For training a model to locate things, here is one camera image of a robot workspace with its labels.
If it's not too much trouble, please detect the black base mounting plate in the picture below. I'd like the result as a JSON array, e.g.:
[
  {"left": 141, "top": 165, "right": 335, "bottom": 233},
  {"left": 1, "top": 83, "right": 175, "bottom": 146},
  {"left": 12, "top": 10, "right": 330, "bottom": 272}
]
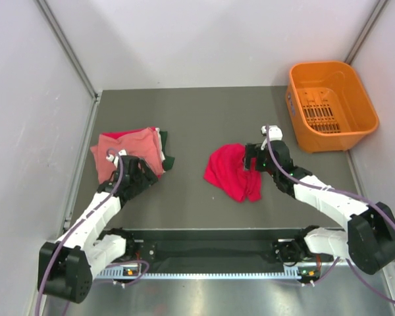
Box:
[{"left": 98, "top": 230, "right": 336, "bottom": 267}]

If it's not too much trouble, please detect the grey slotted cable duct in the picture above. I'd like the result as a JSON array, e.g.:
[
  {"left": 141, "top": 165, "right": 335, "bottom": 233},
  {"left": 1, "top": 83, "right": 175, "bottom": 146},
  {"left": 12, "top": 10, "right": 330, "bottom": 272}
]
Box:
[{"left": 96, "top": 265, "right": 321, "bottom": 280}]

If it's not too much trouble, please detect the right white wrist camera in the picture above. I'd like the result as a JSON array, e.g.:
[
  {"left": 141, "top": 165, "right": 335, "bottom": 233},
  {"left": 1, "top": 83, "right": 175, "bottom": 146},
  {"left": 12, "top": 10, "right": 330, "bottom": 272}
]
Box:
[{"left": 261, "top": 125, "right": 282, "bottom": 150}]

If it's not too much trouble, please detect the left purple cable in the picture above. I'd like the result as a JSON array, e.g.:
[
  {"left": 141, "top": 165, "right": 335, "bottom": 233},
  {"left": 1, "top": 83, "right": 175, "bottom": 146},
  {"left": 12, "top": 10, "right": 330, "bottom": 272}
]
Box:
[{"left": 34, "top": 147, "right": 151, "bottom": 316}]

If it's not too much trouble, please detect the salmon pink folded t shirt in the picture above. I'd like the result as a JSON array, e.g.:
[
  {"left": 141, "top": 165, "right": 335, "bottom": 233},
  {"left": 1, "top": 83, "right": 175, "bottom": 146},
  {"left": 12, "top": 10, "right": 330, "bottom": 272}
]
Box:
[{"left": 90, "top": 127, "right": 164, "bottom": 184}]

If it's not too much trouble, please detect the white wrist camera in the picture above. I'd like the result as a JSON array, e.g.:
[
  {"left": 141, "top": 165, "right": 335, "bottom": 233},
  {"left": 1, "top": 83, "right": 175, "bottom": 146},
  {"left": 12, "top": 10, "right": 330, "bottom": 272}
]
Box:
[
  {"left": 106, "top": 148, "right": 127, "bottom": 167},
  {"left": 261, "top": 125, "right": 282, "bottom": 150}
]

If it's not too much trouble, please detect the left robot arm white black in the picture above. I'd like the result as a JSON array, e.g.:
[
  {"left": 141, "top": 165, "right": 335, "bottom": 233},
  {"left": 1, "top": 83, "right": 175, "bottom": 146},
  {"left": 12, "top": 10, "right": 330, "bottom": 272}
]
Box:
[{"left": 38, "top": 151, "right": 158, "bottom": 303}]

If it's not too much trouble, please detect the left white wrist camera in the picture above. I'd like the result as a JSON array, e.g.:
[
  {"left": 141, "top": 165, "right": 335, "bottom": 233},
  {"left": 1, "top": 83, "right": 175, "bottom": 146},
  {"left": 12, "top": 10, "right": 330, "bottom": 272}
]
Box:
[{"left": 106, "top": 148, "right": 127, "bottom": 167}]

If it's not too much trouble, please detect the orange plastic basket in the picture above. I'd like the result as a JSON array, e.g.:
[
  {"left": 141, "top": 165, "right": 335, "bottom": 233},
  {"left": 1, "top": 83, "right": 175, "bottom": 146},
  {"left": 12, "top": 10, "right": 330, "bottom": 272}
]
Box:
[{"left": 285, "top": 61, "right": 379, "bottom": 153}]

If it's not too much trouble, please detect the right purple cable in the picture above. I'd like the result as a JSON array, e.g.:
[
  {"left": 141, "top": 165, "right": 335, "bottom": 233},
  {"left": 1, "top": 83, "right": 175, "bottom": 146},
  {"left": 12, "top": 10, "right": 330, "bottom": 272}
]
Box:
[{"left": 263, "top": 124, "right": 395, "bottom": 305}]

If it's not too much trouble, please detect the crimson red t shirt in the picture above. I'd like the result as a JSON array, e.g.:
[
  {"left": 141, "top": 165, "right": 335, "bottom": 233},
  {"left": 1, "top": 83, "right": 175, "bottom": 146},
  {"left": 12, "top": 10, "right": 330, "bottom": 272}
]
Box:
[{"left": 203, "top": 144, "right": 262, "bottom": 203}]

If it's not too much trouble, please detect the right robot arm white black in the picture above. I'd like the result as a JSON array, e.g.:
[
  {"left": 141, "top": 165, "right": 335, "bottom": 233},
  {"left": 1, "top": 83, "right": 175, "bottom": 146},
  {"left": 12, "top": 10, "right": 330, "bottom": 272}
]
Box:
[{"left": 244, "top": 140, "right": 395, "bottom": 275}]

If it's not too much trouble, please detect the purple cable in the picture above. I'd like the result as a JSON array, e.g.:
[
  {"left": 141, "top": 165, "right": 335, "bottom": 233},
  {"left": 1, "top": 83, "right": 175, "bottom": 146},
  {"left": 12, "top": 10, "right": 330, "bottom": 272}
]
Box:
[
  {"left": 34, "top": 147, "right": 151, "bottom": 316},
  {"left": 263, "top": 124, "right": 395, "bottom": 305}
]

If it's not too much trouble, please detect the white striped folded t shirt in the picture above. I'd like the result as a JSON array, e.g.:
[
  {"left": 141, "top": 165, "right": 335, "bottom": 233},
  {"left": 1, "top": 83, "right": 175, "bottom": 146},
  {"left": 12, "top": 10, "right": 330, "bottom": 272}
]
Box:
[{"left": 151, "top": 126, "right": 165, "bottom": 163}]

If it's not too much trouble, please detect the aluminium frame rail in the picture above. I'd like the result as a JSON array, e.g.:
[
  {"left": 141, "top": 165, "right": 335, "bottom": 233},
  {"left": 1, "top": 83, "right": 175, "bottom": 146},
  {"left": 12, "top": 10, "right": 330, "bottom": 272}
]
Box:
[{"left": 41, "top": 238, "right": 395, "bottom": 264}]

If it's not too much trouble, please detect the dark green folded t shirt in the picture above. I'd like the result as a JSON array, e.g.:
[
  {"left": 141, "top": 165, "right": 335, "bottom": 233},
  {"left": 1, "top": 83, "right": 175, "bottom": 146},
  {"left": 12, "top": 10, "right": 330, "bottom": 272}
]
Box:
[{"left": 159, "top": 130, "right": 175, "bottom": 171}]

